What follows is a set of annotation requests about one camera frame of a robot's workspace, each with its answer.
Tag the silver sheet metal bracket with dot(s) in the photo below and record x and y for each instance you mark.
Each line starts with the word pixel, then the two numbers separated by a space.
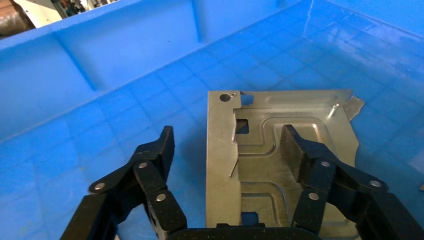
pixel 222 165

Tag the blue plastic bin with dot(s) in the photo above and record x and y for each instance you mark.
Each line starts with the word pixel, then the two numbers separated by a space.
pixel 132 99

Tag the beige tape piece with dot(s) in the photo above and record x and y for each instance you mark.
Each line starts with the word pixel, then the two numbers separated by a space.
pixel 353 106

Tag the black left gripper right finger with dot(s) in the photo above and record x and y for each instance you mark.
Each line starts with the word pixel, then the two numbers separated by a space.
pixel 318 172

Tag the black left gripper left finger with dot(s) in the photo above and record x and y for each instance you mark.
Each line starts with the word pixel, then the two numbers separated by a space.
pixel 152 185

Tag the white background equipment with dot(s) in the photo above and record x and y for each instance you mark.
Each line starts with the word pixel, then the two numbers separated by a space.
pixel 39 11

